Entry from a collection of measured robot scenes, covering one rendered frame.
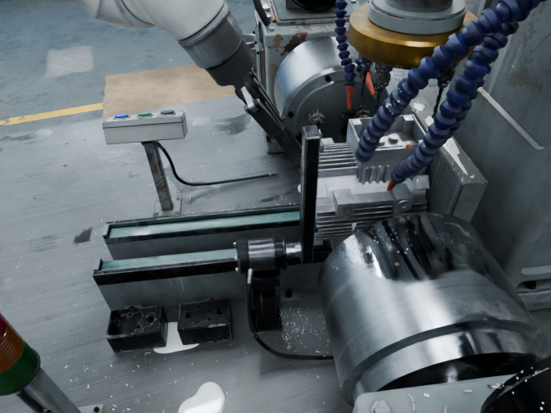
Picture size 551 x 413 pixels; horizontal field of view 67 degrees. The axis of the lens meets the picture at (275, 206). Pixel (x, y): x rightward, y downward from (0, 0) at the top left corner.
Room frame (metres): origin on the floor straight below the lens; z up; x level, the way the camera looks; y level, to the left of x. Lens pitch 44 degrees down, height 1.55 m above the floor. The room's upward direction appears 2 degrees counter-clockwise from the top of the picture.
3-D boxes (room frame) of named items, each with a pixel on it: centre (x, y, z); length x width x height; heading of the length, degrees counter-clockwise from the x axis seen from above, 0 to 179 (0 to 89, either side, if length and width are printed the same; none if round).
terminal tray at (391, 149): (0.60, -0.20, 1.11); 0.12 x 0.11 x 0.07; 95
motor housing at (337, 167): (0.60, -0.16, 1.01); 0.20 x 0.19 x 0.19; 95
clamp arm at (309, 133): (0.45, -0.05, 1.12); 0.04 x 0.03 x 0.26; 95
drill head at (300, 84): (0.95, -0.13, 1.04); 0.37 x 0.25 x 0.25; 5
